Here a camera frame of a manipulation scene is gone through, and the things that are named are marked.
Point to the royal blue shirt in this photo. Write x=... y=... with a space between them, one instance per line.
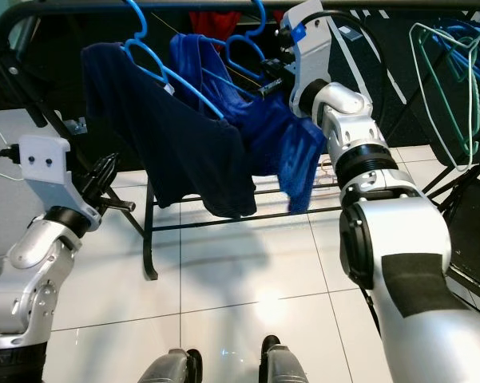
x=279 y=136

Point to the blue plastic hanger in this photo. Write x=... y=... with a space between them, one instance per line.
x=471 y=60
x=184 y=85
x=459 y=32
x=263 y=16

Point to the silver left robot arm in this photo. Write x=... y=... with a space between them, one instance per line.
x=32 y=295

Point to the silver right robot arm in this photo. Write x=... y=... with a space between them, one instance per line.
x=407 y=263

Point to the pale green plastic hanger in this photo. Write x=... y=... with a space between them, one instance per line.
x=451 y=155

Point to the black metal clothes rack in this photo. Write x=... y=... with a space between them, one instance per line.
x=150 y=239

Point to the navy printed t-shirt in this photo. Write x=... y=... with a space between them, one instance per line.
x=168 y=136

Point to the red cloth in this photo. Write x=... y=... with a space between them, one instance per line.
x=212 y=24

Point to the grey left robot leg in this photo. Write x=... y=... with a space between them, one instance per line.
x=169 y=369

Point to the grey robot leg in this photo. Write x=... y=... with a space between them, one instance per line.
x=169 y=369
x=286 y=363

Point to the grey right robot leg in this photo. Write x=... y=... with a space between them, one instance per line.
x=286 y=363

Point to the black folding chair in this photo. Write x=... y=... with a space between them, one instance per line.
x=471 y=283

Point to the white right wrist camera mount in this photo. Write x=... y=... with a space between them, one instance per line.
x=311 y=56

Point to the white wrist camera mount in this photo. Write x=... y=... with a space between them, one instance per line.
x=44 y=163
x=311 y=56

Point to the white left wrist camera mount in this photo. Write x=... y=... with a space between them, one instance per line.
x=44 y=163

